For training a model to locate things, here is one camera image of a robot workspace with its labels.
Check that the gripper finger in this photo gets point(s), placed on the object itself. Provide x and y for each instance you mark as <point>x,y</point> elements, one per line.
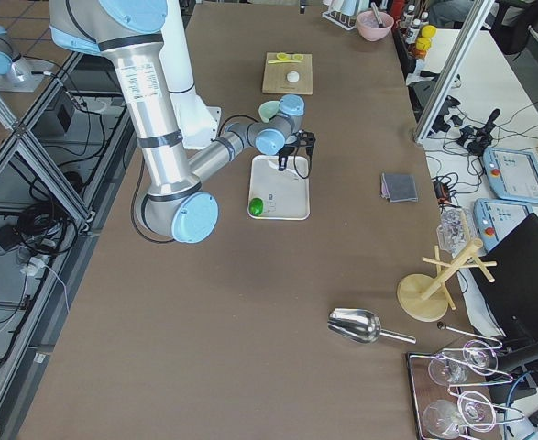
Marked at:
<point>282,163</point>

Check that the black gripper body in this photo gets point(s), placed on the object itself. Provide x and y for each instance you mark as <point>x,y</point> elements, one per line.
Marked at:
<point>285,150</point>

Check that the mint green bowl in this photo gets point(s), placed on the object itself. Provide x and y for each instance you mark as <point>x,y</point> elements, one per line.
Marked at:
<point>268,109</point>

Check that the pink bowl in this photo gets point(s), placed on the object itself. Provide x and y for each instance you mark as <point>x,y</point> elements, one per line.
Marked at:
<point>368,26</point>

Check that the cream rabbit tray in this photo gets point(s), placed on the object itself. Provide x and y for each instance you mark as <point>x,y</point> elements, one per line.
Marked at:
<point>285,193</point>

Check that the green lime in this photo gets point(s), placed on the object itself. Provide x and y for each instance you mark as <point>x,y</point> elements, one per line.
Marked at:
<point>256,207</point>

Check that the wooden cutting board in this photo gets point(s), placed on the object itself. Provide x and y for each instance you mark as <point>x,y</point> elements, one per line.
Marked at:
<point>274,77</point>

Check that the grey folded cloth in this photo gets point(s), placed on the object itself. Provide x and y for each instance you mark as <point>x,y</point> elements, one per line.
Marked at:
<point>397,187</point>

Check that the steel scoop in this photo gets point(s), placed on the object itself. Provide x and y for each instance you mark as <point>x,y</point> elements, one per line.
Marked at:
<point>362,326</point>

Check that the wooden mug tree stand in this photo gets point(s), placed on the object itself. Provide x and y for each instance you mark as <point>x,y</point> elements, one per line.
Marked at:
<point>427,299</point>

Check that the lower teach pendant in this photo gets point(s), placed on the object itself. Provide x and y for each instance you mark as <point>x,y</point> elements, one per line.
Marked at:
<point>495,219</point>

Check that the teach pendant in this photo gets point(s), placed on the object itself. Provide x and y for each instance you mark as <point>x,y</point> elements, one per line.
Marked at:
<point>495,219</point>
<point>512,175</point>

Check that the upper teach pendant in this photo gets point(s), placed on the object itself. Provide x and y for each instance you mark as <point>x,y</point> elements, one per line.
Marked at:
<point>512,175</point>

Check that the black monitor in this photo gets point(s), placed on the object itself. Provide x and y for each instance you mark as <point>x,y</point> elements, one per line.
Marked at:
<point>513,296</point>

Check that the wine glass rack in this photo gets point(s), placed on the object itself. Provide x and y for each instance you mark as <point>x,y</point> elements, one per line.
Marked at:
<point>450,397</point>

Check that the aluminium frame post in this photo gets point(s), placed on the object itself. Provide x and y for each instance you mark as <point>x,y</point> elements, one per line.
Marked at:
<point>463,43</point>

